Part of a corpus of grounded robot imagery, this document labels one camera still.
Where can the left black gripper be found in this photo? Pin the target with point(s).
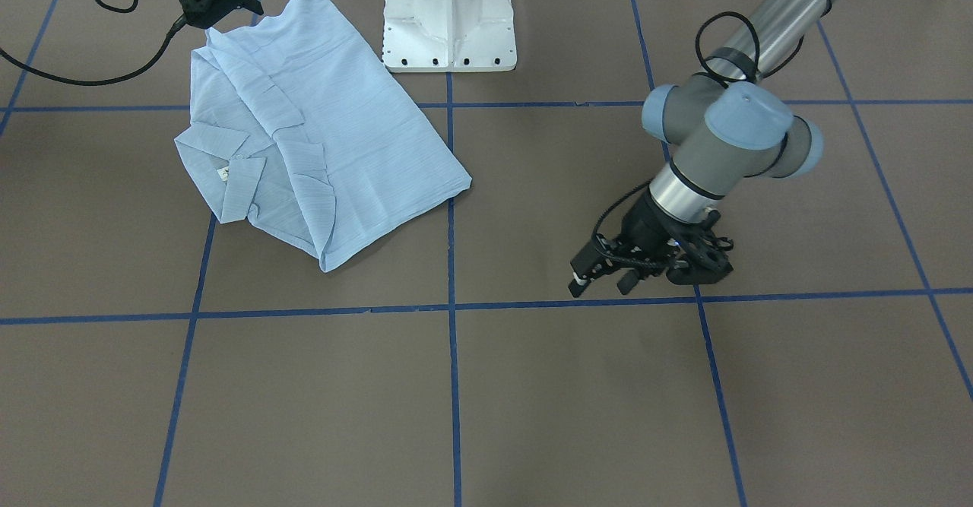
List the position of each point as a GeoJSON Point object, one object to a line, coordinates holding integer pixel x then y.
{"type": "Point", "coordinates": [643, 227]}

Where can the light blue button-up shirt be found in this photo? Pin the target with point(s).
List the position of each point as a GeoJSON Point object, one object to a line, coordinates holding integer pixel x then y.
{"type": "Point", "coordinates": [299, 129]}

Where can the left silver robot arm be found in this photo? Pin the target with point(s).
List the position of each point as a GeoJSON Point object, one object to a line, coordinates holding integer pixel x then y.
{"type": "Point", "coordinates": [722, 127]}

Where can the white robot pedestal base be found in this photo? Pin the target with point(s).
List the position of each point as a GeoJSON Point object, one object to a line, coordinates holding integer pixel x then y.
{"type": "Point", "coordinates": [449, 36]}

